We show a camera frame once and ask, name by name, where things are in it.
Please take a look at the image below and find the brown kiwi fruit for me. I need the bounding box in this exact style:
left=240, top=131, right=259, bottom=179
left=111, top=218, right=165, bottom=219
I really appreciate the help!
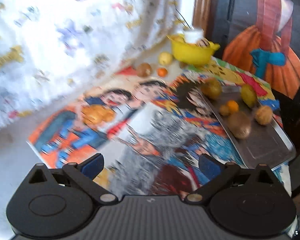
left=227, top=111, right=251, bottom=139

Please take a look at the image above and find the small round brown fruit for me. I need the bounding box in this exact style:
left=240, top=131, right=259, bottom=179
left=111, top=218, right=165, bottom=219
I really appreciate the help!
left=219, top=105, right=231, bottom=116

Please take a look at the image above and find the small orange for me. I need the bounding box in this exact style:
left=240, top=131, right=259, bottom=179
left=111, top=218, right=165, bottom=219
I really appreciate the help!
left=226, top=100, right=239, bottom=113

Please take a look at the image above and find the striped cream pepino melon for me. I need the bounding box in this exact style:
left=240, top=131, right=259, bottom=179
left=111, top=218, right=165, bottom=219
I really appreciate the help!
left=254, top=106, right=273, bottom=126

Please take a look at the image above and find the green elongated pear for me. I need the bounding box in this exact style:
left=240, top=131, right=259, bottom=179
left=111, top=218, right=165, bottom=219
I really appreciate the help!
left=241, top=84, right=257, bottom=108

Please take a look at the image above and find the green-brown round pear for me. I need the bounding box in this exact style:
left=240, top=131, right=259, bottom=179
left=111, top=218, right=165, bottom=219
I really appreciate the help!
left=200, top=78, right=222, bottom=100

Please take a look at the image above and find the small brown nut fruit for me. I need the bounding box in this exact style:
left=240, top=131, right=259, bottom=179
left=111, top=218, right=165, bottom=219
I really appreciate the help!
left=179, top=62, right=187, bottom=68

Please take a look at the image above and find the small orange mandarin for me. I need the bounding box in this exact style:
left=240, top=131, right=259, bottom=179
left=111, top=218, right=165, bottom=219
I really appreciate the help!
left=157, top=68, right=168, bottom=77

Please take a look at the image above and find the brown round pear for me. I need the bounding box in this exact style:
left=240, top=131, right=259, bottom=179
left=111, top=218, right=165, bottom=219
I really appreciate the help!
left=136, top=62, right=152, bottom=77

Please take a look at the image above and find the yellow lemon-like fruit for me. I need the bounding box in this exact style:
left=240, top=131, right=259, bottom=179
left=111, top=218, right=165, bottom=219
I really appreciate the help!
left=158, top=51, right=174, bottom=66

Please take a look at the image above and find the metal baking tray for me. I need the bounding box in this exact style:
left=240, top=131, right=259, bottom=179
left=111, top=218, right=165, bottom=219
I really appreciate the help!
left=202, top=86, right=296, bottom=168

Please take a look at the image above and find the cartoon printed table mat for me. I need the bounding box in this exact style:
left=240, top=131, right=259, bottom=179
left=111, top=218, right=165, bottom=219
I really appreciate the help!
left=26, top=56, right=291, bottom=198

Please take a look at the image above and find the yellow scalloped plastic bowl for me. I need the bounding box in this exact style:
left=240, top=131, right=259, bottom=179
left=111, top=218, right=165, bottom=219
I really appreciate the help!
left=167, top=34, right=221, bottom=65

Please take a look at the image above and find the striped melon in bowl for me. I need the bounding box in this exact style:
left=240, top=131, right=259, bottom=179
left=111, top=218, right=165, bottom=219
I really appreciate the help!
left=196, top=38, right=210, bottom=47

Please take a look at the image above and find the white printed curtain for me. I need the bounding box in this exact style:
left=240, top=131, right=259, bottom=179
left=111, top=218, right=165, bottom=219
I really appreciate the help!
left=0, top=0, right=195, bottom=129

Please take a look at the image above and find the white foam cup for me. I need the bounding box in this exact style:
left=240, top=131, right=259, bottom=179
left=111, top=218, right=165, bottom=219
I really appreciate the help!
left=183, top=28, right=204, bottom=44

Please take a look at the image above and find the yellow apple in bowl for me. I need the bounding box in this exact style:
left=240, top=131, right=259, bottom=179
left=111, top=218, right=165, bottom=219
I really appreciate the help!
left=174, top=36, right=184, bottom=43

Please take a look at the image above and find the painted woman picture board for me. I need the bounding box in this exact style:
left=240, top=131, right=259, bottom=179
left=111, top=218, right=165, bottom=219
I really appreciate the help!
left=222, top=0, right=300, bottom=99

